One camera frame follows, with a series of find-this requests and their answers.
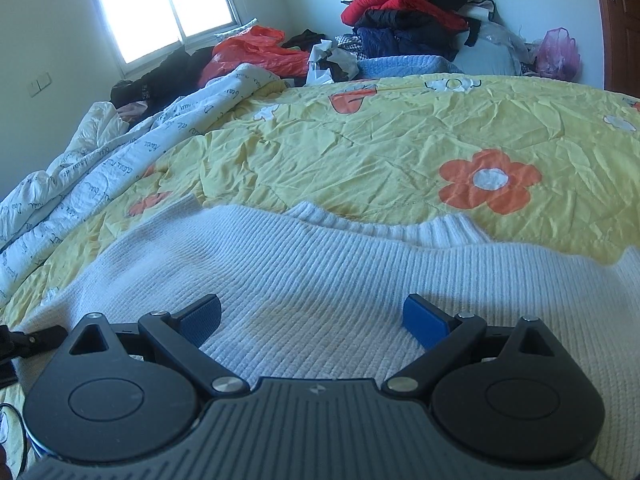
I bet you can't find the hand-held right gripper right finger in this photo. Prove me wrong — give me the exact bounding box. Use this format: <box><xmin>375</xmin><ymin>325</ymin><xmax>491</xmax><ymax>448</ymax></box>
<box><xmin>382</xmin><ymin>293</ymin><xmax>557</xmax><ymax>394</ymax></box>

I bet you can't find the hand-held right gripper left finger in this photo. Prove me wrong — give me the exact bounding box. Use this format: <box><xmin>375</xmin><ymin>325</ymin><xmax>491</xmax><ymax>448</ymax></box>
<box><xmin>65</xmin><ymin>293</ymin><xmax>251</xmax><ymax>396</ymax></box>

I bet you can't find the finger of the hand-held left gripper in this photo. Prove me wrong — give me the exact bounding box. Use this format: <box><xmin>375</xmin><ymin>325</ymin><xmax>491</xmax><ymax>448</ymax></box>
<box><xmin>0</xmin><ymin>325</ymin><xmax>69</xmax><ymax>361</ymax></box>

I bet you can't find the white knit sweater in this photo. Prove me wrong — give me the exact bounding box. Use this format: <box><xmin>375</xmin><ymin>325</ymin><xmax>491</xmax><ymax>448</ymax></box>
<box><xmin>10</xmin><ymin>193</ymin><xmax>640</xmax><ymax>480</ymax></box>

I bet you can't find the yellow floral blanket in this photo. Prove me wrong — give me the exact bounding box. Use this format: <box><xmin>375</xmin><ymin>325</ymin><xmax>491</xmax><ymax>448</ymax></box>
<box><xmin>0</xmin><ymin>74</ymin><xmax>640</xmax><ymax>346</ymax></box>

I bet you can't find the white printed duvet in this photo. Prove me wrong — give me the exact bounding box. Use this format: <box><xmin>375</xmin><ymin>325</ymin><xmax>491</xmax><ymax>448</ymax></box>
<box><xmin>0</xmin><ymin>62</ymin><xmax>287</xmax><ymax>307</ymax></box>

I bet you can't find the black clothing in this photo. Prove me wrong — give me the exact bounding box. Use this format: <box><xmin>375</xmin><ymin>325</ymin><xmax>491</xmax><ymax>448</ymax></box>
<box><xmin>110</xmin><ymin>46</ymin><xmax>219</xmax><ymax>122</ymax></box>

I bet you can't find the light blue knit sweater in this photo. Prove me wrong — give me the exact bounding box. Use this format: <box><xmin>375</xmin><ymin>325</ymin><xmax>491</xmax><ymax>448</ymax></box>
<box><xmin>356</xmin><ymin>54</ymin><xmax>464</xmax><ymax>82</ymax></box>

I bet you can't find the orange plastic bag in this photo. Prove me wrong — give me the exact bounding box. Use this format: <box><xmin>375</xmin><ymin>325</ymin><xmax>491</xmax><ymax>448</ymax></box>
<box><xmin>197</xmin><ymin>25</ymin><xmax>314</xmax><ymax>89</ymax></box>

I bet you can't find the grey pillow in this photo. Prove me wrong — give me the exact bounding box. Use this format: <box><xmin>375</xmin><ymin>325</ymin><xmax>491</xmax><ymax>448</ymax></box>
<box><xmin>452</xmin><ymin>20</ymin><xmax>532</xmax><ymax>77</ymax></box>

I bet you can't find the white crumpled bag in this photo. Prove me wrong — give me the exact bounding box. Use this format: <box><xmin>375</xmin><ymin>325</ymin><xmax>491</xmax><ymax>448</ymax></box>
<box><xmin>304</xmin><ymin>40</ymin><xmax>361</xmax><ymax>86</ymax></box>

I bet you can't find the navy jacket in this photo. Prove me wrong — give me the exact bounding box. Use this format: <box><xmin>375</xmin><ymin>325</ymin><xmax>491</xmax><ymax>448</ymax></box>
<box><xmin>356</xmin><ymin>26</ymin><xmax>469</xmax><ymax>61</ymax></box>

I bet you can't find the pink plastic bag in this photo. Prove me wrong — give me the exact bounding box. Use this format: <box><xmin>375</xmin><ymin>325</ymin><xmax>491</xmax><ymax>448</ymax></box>
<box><xmin>534</xmin><ymin>27</ymin><xmax>582</xmax><ymax>82</ymax></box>

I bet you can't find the window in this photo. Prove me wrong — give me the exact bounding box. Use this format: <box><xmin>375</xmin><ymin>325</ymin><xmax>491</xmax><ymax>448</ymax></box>
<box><xmin>92</xmin><ymin>0</ymin><xmax>239</xmax><ymax>66</ymax></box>

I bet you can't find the wooden wardrobe door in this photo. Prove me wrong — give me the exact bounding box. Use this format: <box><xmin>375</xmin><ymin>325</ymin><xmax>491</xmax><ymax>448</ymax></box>
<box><xmin>590</xmin><ymin>0</ymin><xmax>640</xmax><ymax>99</ymax></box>

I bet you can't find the black cable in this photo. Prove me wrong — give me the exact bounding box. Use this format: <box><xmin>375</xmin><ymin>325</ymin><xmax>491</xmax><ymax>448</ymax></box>
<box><xmin>0</xmin><ymin>400</ymin><xmax>32</xmax><ymax>466</ymax></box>

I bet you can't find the wall switch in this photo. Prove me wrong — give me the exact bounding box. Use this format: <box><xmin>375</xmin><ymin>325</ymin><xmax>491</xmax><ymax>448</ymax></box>
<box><xmin>27</xmin><ymin>72</ymin><xmax>54</xmax><ymax>97</ymax></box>

